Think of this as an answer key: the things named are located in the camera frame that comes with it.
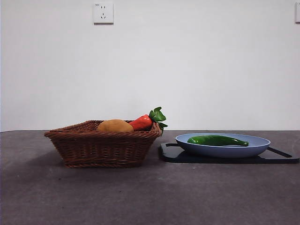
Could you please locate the yellow-brown potato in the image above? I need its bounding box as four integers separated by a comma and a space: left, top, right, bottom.
97, 119, 134, 133

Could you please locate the brown wicker basket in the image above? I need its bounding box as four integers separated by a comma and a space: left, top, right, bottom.
44, 120, 163, 169

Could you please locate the white wall socket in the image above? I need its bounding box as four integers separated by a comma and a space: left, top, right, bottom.
93, 2, 114, 25

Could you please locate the orange carrot with green leaves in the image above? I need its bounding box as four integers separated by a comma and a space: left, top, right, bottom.
128, 106, 168, 135

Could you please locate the green long pepper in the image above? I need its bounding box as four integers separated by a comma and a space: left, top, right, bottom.
187, 135, 249, 147

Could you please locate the blue round plate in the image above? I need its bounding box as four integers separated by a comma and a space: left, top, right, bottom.
175, 133, 271, 158

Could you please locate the black cutting board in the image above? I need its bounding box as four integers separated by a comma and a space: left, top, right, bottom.
158, 142, 300, 165

